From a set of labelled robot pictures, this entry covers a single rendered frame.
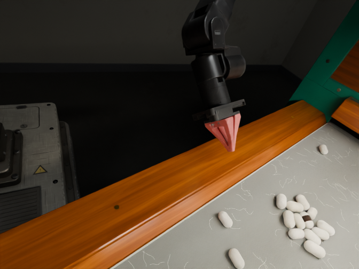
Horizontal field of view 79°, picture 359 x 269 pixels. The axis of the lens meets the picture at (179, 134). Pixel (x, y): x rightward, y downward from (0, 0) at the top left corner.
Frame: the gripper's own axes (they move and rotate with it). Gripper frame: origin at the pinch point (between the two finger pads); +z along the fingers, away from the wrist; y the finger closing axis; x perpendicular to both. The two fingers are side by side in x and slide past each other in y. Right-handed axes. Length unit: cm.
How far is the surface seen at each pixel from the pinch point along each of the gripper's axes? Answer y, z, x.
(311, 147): 34.2, 11.0, 0.6
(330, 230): 9.5, 21.6, -10.7
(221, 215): -8.5, 10.8, -1.2
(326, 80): 55, -7, 0
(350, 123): 48.9, 8.1, -5.7
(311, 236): 4.5, 20.4, -9.6
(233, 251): -11.5, 15.1, -4.9
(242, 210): -2.5, 12.8, -0.7
